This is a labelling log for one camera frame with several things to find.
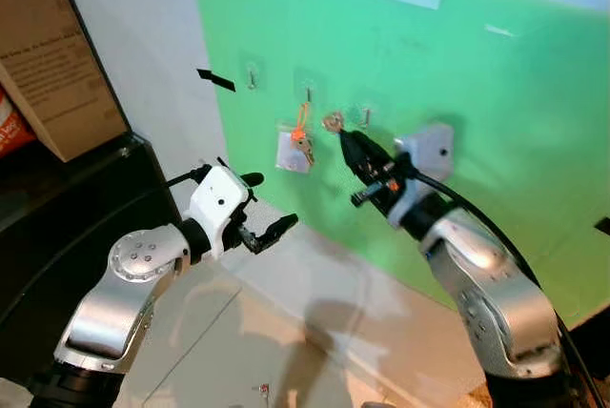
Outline keys on orange cord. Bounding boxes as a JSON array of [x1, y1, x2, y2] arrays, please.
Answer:
[[289, 89, 317, 169]]

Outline short white tape strip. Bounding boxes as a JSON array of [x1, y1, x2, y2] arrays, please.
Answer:
[[483, 23, 517, 40]]

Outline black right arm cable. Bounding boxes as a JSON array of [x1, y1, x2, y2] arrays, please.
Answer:
[[410, 171, 610, 408]]

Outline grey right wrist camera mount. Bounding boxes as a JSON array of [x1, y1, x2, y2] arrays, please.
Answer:
[[389, 122, 458, 229]]

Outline large printed cardboard box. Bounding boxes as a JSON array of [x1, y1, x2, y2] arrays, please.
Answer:
[[0, 0, 131, 164]]

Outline black low table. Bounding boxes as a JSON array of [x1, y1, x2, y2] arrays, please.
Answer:
[[0, 132, 183, 354]]

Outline silver key ring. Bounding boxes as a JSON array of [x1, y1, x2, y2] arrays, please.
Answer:
[[322, 111, 350, 135]]

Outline green wall board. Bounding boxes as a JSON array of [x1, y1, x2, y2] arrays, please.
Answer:
[[186, 0, 610, 329]]

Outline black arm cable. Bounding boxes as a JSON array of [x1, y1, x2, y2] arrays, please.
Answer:
[[410, 171, 610, 408], [161, 165, 214, 191]]

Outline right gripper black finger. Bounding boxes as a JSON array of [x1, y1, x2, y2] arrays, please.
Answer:
[[346, 128, 395, 178], [339, 130, 380, 191]]

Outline clear adhesive wall hook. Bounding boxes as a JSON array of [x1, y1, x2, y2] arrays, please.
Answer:
[[298, 77, 318, 110], [242, 59, 261, 92], [358, 101, 376, 132]]

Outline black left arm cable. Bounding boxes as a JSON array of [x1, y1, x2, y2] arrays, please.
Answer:
[[161, 165, 214, 191]]

